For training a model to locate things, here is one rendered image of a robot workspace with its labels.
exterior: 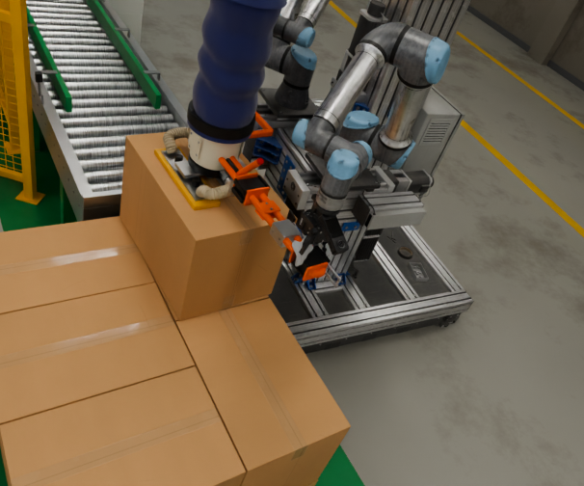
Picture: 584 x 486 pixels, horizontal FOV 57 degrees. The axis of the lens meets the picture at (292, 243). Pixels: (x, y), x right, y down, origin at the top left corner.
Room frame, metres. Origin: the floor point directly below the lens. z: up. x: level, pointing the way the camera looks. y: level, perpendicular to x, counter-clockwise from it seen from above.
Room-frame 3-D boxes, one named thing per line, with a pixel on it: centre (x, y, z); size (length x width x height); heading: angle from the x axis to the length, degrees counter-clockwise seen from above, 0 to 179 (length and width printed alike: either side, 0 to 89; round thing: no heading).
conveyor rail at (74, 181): (2.52, 1.65, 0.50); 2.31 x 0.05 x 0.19; 42
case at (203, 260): (1.60, 0.36, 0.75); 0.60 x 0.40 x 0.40; 46
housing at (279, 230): (1.28, 0.03, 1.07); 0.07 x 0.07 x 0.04; 46
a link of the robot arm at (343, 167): (1.21, -0.06, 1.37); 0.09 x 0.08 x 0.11; 164
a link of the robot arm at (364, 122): (1.81, -0.10, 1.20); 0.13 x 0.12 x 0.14; 74
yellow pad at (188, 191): (1.54, 0.43, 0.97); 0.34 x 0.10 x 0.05; 46
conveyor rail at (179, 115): (2.97, 1.16, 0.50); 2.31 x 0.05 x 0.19; 42
